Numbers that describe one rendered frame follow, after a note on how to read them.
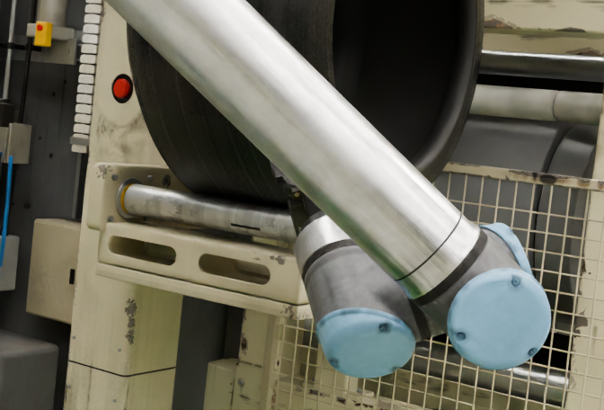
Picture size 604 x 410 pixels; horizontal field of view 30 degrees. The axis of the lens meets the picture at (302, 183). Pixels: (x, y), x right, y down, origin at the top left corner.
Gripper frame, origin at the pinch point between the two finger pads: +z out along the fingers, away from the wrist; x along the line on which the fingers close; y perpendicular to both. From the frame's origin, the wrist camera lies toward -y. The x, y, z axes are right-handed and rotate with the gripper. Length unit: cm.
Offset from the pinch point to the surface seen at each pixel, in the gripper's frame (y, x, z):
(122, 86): 15.9, -22.4, 36.5
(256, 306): 23.5, -10.2, -7.4
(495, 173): 40, 32, 23
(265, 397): 82, -13, 23
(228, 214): 18.1, -10.9, 5.1
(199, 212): 19.2, -14.8, 8.1
